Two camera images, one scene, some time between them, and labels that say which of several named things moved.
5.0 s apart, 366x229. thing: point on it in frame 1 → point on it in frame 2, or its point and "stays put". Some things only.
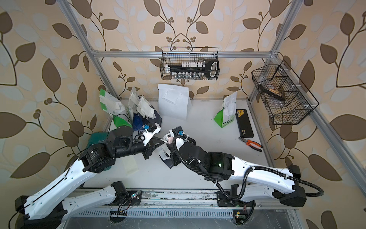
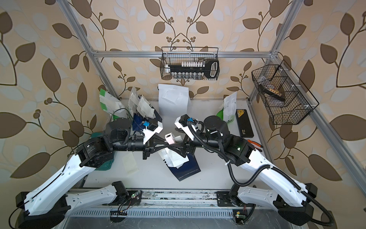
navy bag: (167, 161) → (187, 169)
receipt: (144, 109) stays put
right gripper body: (176, 160) → (212, 144)
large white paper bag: (174, 101) stays put
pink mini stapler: (169, 138) stays put
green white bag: (225, 116) stays put
